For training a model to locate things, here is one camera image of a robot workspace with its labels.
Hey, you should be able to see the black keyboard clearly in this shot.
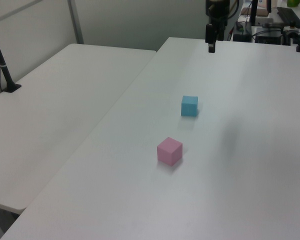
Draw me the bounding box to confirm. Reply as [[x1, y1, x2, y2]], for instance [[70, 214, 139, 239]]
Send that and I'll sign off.
[[276, 6, 300, 29]]

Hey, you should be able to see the black camera stand pole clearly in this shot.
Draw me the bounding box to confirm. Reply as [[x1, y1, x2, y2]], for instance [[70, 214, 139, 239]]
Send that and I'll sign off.
[[0, 19, 22, 94]]

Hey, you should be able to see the black electronic device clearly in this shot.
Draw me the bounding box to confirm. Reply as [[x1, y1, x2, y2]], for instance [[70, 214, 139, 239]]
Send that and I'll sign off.
[[254, 22, 291, 46]]

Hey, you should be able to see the pink cube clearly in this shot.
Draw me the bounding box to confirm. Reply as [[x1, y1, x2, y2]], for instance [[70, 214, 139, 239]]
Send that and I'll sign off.
[[156, 136, 184, 167]]

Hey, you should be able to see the blue cube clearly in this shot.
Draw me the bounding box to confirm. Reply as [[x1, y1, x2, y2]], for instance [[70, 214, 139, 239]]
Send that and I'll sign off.
[[180, 95, 199, 118]]

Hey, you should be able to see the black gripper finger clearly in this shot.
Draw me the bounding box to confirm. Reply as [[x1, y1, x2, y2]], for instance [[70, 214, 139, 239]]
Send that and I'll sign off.
[[215, 19, 228, 41], [205, 23, 217, 54]]

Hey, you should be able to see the small black box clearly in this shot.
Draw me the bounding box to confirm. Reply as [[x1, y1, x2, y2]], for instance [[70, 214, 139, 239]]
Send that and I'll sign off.
[[232, 33, 253, 42]]

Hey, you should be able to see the black vertical monitor pole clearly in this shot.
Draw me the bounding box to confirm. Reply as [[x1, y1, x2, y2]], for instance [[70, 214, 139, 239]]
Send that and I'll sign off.
[[249, 0, 259, 26]]

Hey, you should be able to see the grey partition post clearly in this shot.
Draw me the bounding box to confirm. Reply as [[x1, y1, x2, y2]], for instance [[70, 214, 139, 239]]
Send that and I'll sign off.
[[66, 0, 85, 45]]

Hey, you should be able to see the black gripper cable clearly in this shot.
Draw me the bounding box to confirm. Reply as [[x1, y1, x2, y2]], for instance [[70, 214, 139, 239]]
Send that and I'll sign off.
[[226, 0, 242, 20]]

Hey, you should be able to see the brown cardboard box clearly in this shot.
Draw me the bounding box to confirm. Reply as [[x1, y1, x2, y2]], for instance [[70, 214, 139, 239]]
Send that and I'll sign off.
[[240, 6, 270, 18]]

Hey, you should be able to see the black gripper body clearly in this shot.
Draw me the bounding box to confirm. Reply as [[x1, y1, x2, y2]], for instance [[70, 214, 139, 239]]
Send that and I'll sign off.
[[205, 0, 231, 26]]

